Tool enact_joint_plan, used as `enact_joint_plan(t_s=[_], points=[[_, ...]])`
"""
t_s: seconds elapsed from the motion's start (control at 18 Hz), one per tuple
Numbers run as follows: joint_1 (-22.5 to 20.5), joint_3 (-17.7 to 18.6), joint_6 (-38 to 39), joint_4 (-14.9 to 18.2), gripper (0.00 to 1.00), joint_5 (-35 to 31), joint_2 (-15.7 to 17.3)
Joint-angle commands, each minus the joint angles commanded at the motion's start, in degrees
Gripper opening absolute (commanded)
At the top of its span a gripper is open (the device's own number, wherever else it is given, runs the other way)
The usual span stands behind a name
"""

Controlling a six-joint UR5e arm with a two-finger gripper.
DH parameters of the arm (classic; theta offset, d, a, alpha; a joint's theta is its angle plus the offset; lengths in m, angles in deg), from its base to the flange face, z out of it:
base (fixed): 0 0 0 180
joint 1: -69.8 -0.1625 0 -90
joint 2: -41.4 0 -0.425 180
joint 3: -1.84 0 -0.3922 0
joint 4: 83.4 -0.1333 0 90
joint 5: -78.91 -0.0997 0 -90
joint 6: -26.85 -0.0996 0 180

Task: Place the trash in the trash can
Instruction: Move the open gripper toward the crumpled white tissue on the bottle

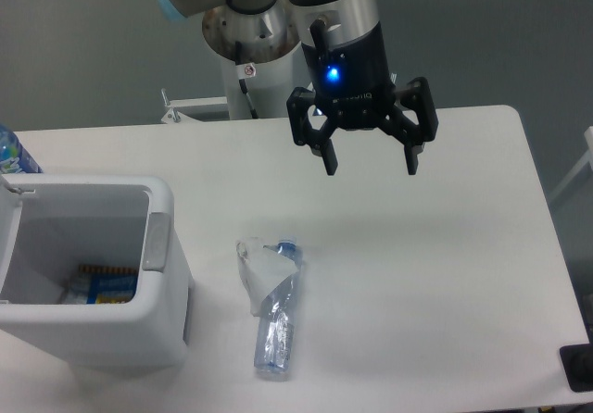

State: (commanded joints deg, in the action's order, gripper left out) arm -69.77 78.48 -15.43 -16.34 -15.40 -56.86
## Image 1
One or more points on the black device at table edge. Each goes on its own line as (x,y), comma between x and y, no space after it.
(577,363)

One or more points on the white paper napkin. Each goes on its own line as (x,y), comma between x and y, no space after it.
(263,267)

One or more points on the blue labelled drink bottle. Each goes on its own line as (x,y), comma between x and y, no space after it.
(15,158)

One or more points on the white frame right edge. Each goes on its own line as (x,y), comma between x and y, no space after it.
(575,178)

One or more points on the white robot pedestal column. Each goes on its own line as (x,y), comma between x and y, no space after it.
(257,56)

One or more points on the white open trash can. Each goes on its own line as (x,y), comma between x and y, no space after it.
(52,224)

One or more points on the clear wrapper in bin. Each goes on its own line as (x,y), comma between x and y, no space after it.
(77,291)

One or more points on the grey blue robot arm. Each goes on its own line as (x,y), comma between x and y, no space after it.
(347,20)

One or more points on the blue yellow snack wrapper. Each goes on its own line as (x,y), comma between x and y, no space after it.
(110,285)

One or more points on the clear empty plastic bottle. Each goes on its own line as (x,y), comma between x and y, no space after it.
(278,319)

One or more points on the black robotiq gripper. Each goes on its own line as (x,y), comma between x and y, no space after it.
(354,92)

